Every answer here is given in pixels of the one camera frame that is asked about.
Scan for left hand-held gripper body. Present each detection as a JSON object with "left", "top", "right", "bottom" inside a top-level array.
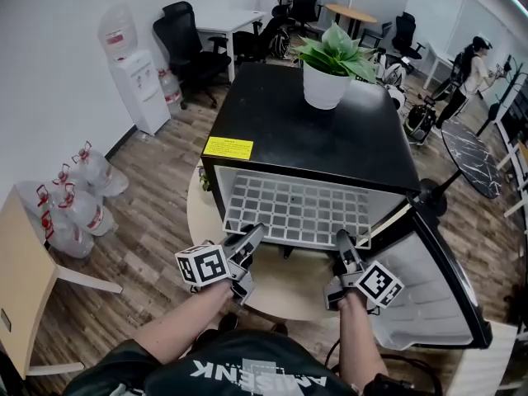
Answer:
[{"left": 175, "top": 238, "right": 255, "bottom": 307}]

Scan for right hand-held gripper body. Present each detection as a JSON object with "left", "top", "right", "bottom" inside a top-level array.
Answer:
[{"left": 323, "top": 261, "right": 405, "bottom": 311}]

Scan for white wire fridge shelf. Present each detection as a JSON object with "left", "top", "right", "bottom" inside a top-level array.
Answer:
[{"left": 222, "top": 169, "right": 372, "bottom": 250}]

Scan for black mini fridge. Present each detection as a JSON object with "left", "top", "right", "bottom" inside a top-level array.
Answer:
[{"left": 200, "top": 62, "right": 422, "bottom": 259}]

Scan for person's right forearm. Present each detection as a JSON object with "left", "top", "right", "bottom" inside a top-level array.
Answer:
[{"left": 337, "top": 290, "right": 389, "bottom": 387}]

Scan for person's left forearm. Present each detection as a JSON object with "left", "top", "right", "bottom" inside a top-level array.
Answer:
[{"left": 131, "top": 280, "right": 236, "bottom": 361}]

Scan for round beige platform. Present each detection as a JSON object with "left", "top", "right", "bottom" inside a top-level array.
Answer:
[{"left": 186, "top": 163, "right": 372, "bottom": 323}]

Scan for person's left black shoe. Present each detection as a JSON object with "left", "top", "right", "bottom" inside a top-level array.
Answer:
[{"left": 218, "top": 313, "right": 239, "bottom": 333}]

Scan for small plant in white pot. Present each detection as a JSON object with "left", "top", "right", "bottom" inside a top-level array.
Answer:
[{"left": 196, "top": 165, "right": 214, "bottom": 193}]

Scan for person's black printed t-shirt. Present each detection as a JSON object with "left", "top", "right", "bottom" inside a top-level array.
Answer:
[{"left": 61, "top": 330, "right": 360, "bottom": 396}]

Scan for black waist pack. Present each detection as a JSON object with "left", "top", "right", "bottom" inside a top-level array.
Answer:
[{"left": 362, "top": 372, "right": 413, "bottom": 396}]

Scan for white slatted table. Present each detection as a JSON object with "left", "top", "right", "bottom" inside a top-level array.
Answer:
[{"left": 445, "top": 319, "right": 521, "bottom": 396}]

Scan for black marble round table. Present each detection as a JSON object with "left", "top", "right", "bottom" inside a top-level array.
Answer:
[{"left": 406, "top": 120, "right": 504, "bottom": 218}]

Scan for white round device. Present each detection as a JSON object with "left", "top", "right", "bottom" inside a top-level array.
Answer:
[
  {"left": 381, "top": 54, "right": 408, "bottom": 85},
  {"left": 387, "top": 87, "right": 408, "bottom": 111}
]

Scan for large plant in white pot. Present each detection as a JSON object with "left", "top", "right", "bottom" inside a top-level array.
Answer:
[{"left": 293, "top": 21, "right": 379, "bottom": 111}]

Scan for clear water jug red label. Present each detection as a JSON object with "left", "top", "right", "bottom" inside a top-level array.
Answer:
[{"left": 156, "top": 68, "right": 185, "bottom": 117}]

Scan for white water dispenser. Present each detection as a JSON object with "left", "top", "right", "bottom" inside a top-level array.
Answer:
[{"left": 107, "top": 49, "right": 172, "bottom": 136}]

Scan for light wooden table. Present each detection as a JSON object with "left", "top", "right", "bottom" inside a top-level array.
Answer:
[{"left": 0, "top": 183, "right": 124, "bottom": 381}]

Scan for wooden table white legs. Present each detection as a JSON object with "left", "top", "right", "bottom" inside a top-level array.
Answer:
[{"left": 494, "top": 138, "right": 528, "bottom": 218}]

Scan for black backpack white trim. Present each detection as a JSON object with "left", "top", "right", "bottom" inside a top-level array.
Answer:
[{"left": 270, "top": 29, "right": 291, "bottom": 60}]

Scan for black coat rack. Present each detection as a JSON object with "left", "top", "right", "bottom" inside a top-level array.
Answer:
[{"left": 476, "top": 54, "right": 528, "bottom": 138}]

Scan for white office desk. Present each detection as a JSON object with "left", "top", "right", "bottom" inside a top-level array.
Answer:
[
  {"left": 193, "top": 8, "right": 267, "bottom": 86},
  {"left": 422, "top": 41, "right": 457, "bottom": 90}
]

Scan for small black armchair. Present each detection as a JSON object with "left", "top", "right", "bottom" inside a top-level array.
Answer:
[{"left": 358, "top": 21, "right": 393, "bottom": 51}]

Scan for black mesh office chair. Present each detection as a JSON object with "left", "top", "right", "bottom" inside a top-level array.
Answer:
[{"left": 152, "top": 1, "right": 233, "bottom": 111}]

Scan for round wooden table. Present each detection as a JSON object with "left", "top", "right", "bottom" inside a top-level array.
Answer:
[{"left": 324, "top": 2, "right": 379, "bottom": 40}]

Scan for large clear dispenser bottle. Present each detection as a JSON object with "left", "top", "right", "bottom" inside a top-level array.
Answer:
[{"left": 97, "top": 2, "right": 139, "bottom": 62}]

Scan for black cable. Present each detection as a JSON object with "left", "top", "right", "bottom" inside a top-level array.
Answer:
[{"left": 325, "top": 336, "right": 443, "bottom": 396}]

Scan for empty water jug red handle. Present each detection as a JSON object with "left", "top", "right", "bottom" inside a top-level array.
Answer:
[
  {"left": 51, "top": 163, "right": 82, "bottom": 191},
  {"left": 16, "top": 179, "right": 57, "bottom": 222},
  {"left": 39, "top": 210, "right": 96, "bottom": 259},
  {"left": 70, "top": 140, "right": 130, "bottom": 197},
  {"left": 57, "top": 182, "right": 116, "bottom": 238}
]

